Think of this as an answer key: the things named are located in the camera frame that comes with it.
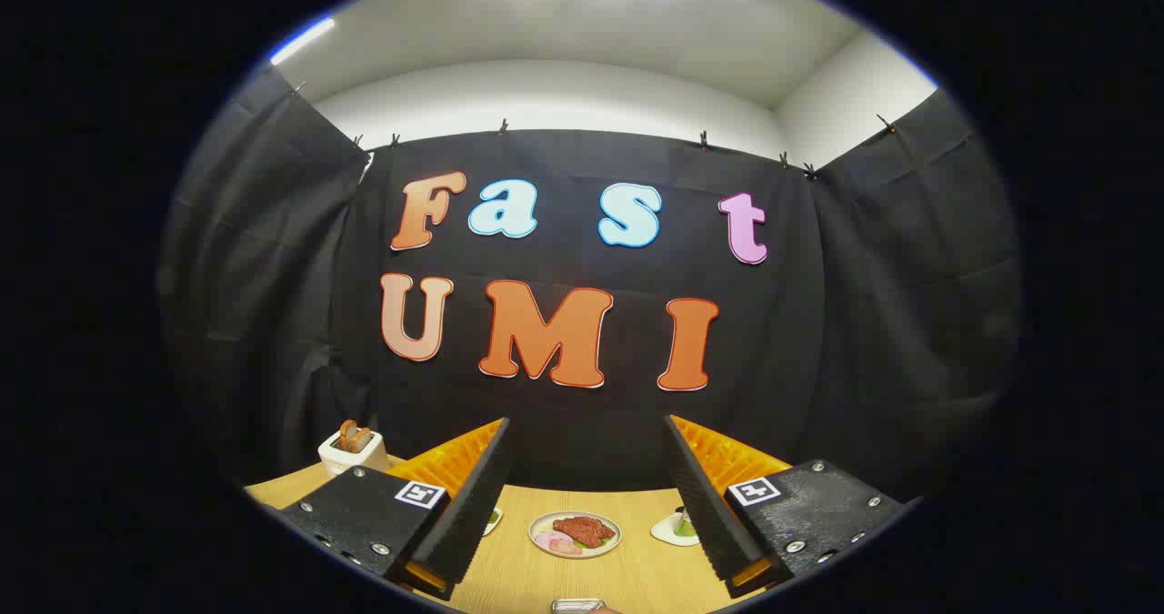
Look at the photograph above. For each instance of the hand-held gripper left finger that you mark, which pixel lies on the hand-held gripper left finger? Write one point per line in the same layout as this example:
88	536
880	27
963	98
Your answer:
473	514

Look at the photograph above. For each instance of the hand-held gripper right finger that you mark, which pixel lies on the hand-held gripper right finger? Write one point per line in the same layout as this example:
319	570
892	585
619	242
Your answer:
714	523

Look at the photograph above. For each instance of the white divided dish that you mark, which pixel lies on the white divided dish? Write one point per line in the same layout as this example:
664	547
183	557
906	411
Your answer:
492	521

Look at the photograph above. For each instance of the green label metal bottle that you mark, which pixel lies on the green label metal bottle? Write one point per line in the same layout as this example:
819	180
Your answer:
684	528

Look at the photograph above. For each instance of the small white square dish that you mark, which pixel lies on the small white square dish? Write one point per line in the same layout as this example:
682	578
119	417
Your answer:
667	532

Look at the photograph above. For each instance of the pink ham slice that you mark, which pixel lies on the pink ham slice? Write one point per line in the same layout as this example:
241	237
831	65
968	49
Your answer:
566	548
546	538

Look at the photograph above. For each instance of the brown grilled meat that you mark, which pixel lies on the brown grilled meat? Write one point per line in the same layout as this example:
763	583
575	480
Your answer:
582	530

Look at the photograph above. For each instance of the round beige food plate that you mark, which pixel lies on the round beige food plate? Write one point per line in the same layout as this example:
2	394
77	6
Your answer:
605	548

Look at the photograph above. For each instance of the white toaster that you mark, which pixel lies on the white toaster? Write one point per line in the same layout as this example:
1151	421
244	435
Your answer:
355	461

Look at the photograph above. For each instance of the perforated steel basket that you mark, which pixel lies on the perforated steel basket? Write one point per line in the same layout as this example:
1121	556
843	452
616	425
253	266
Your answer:
577	606

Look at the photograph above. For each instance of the brown toast slice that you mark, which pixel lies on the brown toast slice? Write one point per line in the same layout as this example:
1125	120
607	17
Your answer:
353	437

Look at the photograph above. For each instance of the row of black cloth clips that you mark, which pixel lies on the row of black cloth clips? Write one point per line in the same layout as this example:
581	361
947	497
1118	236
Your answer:
502	127

